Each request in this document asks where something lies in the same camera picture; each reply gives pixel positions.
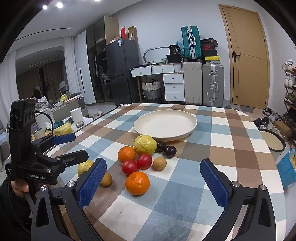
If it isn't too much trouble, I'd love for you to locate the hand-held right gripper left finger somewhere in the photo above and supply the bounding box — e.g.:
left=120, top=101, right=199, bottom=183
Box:
left=30, top=158, right=107, bottom=241

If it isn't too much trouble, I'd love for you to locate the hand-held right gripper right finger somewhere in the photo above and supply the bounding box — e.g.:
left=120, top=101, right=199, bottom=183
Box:
left=200, top=159, right=277, bottom=241

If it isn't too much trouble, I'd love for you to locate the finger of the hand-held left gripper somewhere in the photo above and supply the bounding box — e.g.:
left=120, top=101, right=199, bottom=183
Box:
left=31, top=133, right=76, bottom=151
left=43, top=150, right=89, bottom=168

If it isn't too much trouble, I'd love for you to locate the brown round fruit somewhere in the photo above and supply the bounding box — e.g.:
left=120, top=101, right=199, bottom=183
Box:
left=100, top=173, right=113, bottom=187
left=152, top=157, right=167, bottom=171

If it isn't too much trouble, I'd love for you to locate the green-yellow lemon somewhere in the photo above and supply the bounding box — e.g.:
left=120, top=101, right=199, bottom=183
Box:
left=77, top=160, right=94, bottom=178

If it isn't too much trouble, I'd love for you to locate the red tomato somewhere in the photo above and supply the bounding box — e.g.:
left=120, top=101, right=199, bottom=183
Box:
left=122, top=160, right=139, bottom=176
left=137, top=153, right=153, bottom=170

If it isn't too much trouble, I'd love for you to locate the orange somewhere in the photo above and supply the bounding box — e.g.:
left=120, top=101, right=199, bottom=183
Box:
left=118, top=146, right=136, bottom=163
left=125, top=171, right=150, bottom=196

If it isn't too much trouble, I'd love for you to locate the large yellow guava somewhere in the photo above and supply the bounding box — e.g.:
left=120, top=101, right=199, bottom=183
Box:
left=133, top=135, right=157, bottom=156

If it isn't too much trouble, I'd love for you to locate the cream round plate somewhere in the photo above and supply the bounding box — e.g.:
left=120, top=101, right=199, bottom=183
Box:
left=134, top=109, right=197, bottom=142

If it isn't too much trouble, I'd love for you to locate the person's left forearm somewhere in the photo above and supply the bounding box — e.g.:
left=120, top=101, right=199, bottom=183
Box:
left=0, top=179, right=35, bottom=241

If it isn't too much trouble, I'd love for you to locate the person's left hand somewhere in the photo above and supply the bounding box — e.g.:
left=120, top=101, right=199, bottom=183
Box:
left=10, top=180, right=40, bottom=199

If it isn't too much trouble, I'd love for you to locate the yellow bag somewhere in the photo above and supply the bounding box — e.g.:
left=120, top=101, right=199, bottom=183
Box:
left=54, top=123, right=73, bottom=136

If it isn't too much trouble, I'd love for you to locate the white cylindrical appliance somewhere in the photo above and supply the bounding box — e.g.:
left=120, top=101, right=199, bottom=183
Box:
left=70, top=107, right=84, bottom=127

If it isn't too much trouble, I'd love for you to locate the white wardrobe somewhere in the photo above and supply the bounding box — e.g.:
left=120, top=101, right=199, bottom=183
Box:
left=74, top=30, right=96, bottom=105

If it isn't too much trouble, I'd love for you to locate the black rimmed round tray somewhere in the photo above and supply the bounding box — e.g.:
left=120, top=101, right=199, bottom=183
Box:
left=258, top=128, right=286, bottom=153

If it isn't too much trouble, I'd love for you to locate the blue bag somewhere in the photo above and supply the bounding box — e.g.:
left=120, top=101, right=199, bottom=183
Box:
left=276, top=149, right=296, bottom=188

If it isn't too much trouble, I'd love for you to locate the cardboard box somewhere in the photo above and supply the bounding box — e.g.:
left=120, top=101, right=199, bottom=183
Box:
left=273, top=120, right=288, bottom=138

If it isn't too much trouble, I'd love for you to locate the dark glass wardrobe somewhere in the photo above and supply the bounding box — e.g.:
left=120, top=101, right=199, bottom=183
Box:
left=86, top=16, right=119, bottom=103

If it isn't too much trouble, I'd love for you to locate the dark refrigerator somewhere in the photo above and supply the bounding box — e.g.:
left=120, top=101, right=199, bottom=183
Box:
left=106, top=38, right=140, bottom=105

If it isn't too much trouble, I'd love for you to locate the silver suitcase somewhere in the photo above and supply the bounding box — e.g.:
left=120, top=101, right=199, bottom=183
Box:
left=202, top=64, right=225, bottom=107

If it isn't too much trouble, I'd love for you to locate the wicker basket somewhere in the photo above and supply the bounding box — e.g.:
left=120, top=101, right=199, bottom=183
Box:
left=142, top=80, right=161, bottom=100

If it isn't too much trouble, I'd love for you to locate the beige suitcase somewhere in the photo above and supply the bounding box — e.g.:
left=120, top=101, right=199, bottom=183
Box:
left=183, top=61, right=203, bottom=105

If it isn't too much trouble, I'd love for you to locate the white drawer desk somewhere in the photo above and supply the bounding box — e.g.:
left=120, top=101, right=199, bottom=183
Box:
left=131, top=64, right=185, bottom=102

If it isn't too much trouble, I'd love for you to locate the shoe rack with shoes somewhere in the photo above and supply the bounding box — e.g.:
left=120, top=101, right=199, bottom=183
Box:
left=282, top=59, right=296, bottom=149

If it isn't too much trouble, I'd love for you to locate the grey arched tube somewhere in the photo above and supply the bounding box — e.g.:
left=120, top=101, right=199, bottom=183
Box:
left=143, top=46, right=170, bottom=64

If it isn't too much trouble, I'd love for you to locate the wooden door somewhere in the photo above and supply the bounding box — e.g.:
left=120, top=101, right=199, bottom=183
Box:
left=218, top=4, right=271, bottom=109

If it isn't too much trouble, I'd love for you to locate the teal suitcase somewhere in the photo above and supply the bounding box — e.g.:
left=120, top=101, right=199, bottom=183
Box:
left=181, top=26, right=202, bottom=61

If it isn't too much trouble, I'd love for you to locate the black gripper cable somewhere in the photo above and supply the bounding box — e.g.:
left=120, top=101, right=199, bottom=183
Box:
left=34, top=111, right=55, bottom=138

